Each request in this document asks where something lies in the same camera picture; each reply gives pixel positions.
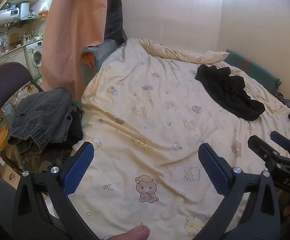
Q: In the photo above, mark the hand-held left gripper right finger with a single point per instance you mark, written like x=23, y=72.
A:
x=213, y=170

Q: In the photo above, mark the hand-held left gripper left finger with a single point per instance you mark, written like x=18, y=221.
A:
x=78, y=170

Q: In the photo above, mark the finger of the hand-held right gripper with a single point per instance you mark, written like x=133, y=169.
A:
x=282, y=140
x=261, y=146

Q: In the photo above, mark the black pants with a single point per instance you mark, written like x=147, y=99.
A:
x=230, y=90

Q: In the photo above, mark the camouflage pants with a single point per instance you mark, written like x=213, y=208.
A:
x=42, y=162

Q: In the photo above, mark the person's left hand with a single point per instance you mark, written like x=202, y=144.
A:
x=132, y=233

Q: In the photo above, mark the black folded garment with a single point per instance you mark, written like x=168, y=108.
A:
x=72, y=130

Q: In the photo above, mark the grey jeans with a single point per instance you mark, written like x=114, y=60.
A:
x=39, y=112

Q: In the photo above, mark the cream bear print blanket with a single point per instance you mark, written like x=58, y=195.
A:
x=160, y=105

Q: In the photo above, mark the dark chair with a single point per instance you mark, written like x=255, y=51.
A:
x=4, y=75

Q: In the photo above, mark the white washing machine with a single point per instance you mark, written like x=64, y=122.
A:
x=34, y=55

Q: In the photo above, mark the peach curtain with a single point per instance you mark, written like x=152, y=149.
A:
x=72, y=30

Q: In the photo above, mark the cluttered kitchen counter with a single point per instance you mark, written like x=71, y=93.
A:
x=12, y=46

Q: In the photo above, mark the range hood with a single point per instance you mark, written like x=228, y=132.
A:
x=29, y=17

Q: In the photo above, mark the hanging bag of oranges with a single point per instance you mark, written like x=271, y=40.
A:
x=44, y=11

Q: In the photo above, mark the white water heater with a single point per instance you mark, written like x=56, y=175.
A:
x=13, y=11

